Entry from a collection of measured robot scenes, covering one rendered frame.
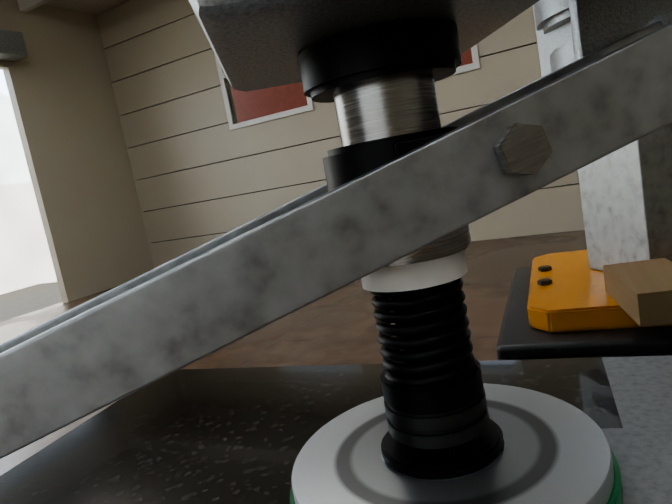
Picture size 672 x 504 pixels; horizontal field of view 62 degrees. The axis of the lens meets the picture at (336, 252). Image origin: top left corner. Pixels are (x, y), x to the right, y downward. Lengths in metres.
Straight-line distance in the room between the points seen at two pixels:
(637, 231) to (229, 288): 0.92
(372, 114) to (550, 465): 0.24
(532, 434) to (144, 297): 0.27
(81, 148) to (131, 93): 1.14
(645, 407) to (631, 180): 0.66
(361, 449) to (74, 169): 8.33
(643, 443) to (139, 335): 0.35
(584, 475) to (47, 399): 0.30
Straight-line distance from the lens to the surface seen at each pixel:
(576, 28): 0.51
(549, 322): 1.02
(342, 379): 0.63
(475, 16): 0.36
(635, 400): 0.53
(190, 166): 8.47
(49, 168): 8.43
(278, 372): 0.70
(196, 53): 8.37
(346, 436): 0.45
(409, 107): 0.34
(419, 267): 0.34
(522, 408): 0.46
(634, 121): 0.36
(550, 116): 0.33
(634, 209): 1.13
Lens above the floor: 1.08
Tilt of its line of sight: 8 degrees down
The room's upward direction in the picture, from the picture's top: 10 degrees counter-clockwise
